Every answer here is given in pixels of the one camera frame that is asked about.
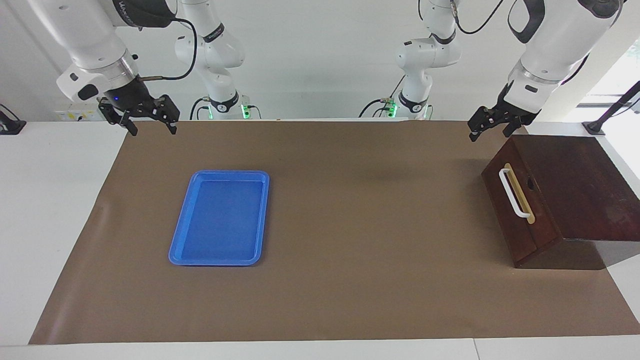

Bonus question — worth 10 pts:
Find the wooden drawer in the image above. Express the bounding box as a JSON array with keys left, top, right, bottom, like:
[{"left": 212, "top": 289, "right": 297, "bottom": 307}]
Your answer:
[{"left": 481, "top": 137, "right": 561, "bottom": 263}]

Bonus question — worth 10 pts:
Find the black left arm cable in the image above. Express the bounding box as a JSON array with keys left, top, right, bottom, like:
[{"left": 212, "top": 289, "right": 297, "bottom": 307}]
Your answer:
[{"left": 450, "top": 0, "right": 507, "bottom": 36}]

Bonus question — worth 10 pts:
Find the black right base cable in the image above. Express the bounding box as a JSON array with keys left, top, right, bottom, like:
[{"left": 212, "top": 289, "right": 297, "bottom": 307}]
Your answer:
[{"left": 189, "top": 96, "right": 211, "bottom": 121}]

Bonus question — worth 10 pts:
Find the white wall socket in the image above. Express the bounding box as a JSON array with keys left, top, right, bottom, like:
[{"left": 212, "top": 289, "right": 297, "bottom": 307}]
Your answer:
[{"left": 55, "top": 107, "right": 103, "bottom": 122}]

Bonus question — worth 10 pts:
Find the black camera stand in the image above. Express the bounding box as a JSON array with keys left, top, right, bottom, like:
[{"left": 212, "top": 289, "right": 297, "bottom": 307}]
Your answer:
[{"left": 582, "top": 80, "right": 640, "bottom": 136}]

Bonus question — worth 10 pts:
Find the black clamp mount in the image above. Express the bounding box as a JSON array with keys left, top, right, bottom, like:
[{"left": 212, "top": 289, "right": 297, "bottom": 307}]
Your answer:
[{"left": 0, "top": 104, "right": 27, "bottom": 136}]

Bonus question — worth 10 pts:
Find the blue plastic tray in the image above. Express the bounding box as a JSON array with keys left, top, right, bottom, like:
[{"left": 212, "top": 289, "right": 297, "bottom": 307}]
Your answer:
[{"left": 168, "top": 170, "right": 271, "bottom": 266}]

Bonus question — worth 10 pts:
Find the white drawer handle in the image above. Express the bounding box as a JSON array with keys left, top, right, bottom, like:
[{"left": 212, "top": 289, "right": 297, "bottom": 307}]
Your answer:
[{"left": 498, "top": 162, "right": 536, "bottom": 225}]

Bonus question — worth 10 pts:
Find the brown table mat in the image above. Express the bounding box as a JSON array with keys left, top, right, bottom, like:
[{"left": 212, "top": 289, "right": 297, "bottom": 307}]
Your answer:
[{"left": 28, "top": 120, "right": 640, "bottom": 346}]

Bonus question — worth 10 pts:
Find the black base cable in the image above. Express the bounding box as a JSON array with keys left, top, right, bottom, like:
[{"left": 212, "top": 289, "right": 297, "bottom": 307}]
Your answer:
[
  {"left": 358, "top": 75, "right": 407, "bottom": 119},
  {"left": 189, "top": 96, "right": 211, "bottom": 121}
]

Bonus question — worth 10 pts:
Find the dark wooden cabinet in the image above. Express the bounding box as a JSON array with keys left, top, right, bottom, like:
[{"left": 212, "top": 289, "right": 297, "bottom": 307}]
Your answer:
[{"left": 481, "top": 134, "right": 640, "bottom": 271}]

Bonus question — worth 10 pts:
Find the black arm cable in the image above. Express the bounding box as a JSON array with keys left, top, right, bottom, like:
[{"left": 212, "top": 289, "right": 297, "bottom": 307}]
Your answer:
[
  {"left": 450, "top": 0, "right": 507, "bottom": 36},
  {"left": 135, "top": 17, "right": 199, "bottom": 82}
]

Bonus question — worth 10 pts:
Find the black left base cable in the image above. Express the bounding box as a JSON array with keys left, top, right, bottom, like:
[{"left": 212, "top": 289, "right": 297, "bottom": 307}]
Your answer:
[{"left": 358, "top": 75, "right": 407, "bottom": 119}]

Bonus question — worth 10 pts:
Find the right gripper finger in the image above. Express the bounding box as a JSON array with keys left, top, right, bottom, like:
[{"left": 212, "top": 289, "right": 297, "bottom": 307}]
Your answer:
[
  {"left": 118, "top": 111, "right": 139, "bottom": 137},
  {"left": 159, "top": 95, "right": 181, "bottom": 135}
]

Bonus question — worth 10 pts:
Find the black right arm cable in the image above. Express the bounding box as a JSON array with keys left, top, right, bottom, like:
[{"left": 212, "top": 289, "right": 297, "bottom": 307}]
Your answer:
[{"left": 135, "top": 17, "right": 199, "bottom": 82}]

